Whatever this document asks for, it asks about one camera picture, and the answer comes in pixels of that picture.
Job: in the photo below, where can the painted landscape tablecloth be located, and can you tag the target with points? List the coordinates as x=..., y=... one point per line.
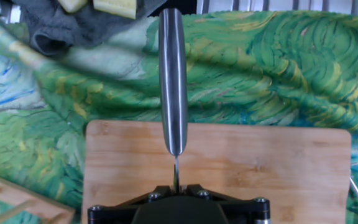
x=259, y=77

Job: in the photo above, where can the pale halved cucumber piece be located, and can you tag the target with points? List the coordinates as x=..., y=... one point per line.
x=115, y=7
x=71, y=4

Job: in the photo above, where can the steel cleaver knife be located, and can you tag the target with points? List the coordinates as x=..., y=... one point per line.
x=172, y=81

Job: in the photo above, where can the bamboo cutting board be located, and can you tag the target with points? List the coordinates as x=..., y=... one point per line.
x=259, y=161

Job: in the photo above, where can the wooden peg rack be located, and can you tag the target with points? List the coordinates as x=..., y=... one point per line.
x=26, y=199

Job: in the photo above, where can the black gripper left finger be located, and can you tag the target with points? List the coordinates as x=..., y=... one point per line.
x=110, y=214

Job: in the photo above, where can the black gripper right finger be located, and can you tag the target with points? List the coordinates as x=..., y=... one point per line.
x=247, y=214

